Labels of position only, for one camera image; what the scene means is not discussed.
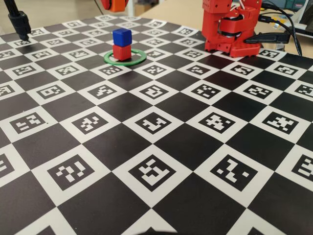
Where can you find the red cube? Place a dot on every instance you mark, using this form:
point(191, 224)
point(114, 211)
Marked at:
point(121, 52)

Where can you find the red robot arm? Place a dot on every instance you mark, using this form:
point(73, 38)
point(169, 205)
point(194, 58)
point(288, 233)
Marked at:
point(212, 29)

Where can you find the brown cardboard box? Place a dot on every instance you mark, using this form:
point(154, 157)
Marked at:
point(141, 9)

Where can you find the white table leg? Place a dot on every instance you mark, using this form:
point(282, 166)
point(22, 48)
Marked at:
point(130, 7)

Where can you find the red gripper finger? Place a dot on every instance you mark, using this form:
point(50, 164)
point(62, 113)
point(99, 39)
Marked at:
point(126, 3)
point(106, 3)

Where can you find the orange cube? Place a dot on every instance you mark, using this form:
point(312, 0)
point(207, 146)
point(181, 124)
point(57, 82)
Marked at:
point(118, 5)

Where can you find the black white marker checkerboard mat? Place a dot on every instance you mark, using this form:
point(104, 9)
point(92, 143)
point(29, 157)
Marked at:
point(195, 147)

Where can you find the teal box with red label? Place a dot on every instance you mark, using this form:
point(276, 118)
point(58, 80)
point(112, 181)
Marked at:
point(291, 3)

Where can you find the blue cube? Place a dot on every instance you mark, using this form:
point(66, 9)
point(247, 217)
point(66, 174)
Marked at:
point(121, 36)

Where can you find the black tripod leg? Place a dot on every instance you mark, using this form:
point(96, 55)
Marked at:
point(20, 24)

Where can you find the black clamp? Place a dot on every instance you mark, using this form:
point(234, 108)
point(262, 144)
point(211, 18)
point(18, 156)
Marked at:
point(269, 38)

